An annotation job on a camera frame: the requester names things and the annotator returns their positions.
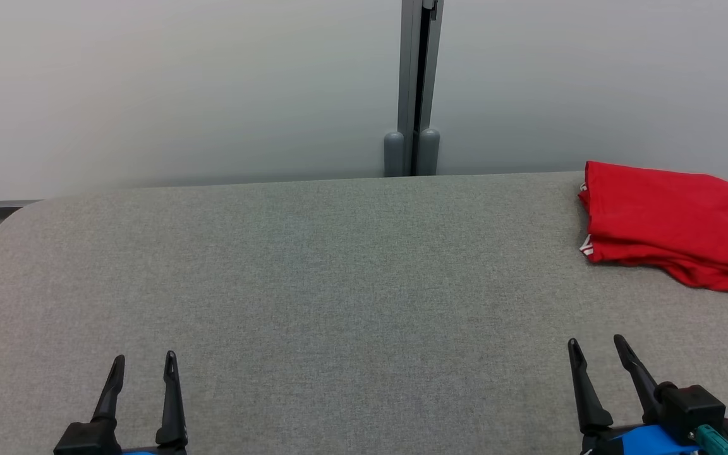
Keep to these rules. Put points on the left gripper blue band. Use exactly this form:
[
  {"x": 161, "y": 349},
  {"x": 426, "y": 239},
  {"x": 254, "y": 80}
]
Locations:
[{"x": 155, "y": 450}]

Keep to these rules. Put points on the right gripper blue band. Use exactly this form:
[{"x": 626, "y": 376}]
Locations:
[{"x": 636, "y": 442}]

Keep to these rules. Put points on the red shorts white stripe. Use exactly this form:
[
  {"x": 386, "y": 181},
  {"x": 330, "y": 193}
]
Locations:
[{"x": 718, "y": 281}]

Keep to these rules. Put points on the red basketball jersey number 23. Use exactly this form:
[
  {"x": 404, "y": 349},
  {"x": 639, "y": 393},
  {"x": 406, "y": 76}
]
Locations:
[{"x": 667, "y": 208}]

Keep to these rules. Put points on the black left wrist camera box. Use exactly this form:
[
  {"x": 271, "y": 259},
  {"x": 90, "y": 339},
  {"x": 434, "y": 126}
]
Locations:
[{"x": 86, "y": 439}]

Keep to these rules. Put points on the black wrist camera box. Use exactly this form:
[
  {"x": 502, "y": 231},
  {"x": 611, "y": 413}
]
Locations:
[
  {"x": 692, "y": 411},
  {"x": 86, "y": 439}
]

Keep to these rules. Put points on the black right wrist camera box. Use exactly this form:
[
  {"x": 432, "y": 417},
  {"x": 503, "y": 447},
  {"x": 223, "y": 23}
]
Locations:
[{"x": 692, "y": 411}]

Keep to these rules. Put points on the grey cylindrical post foot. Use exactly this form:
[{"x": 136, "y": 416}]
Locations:
[
  {"x": 394, "y": 155},
  {"x": 429, "y": 151}
]

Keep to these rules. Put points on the grey metal partition post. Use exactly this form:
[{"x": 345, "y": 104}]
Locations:
[{"x": 408, "y": 63}]

